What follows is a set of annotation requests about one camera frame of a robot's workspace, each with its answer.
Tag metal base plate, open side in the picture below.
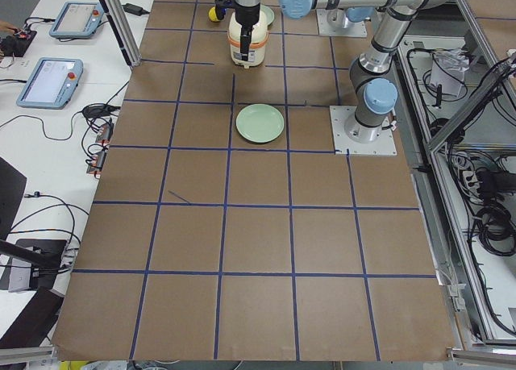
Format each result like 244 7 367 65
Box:
330 106 397 156

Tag white paper bag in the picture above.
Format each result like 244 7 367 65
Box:
428 48 469 98

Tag white rice cooker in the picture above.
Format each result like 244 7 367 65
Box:
227 10 268 69

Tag yellow toy potato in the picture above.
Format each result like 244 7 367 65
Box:
208 6 222 23

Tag upper teach pendant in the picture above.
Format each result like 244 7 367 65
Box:
49 2 104 39

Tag teach pendant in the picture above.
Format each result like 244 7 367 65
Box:
49 2 104 39
16 57 84 110

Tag robot arm on open side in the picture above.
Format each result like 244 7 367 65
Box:
278 0 447 143

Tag lower teach pendant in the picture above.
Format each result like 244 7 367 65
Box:
16 57 84 110

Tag metal base plate, yellow-toy side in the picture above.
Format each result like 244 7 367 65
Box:
317 7 372 38

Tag black camera on open-side gripper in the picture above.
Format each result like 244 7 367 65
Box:
214 0 235 14

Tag aluminium frame post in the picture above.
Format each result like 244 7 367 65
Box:
98 0 141 68

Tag black monitor stand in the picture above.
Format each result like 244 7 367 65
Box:
1 160 66 293

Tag black gripper, open side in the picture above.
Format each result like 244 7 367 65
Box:
235 1 260 61

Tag black power adapter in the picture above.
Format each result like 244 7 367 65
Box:
123 3 149 16

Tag green plate on open side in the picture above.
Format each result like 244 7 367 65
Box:
235 104 285 143

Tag green plate near yellow toy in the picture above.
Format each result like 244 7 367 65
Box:
260 4 275 27

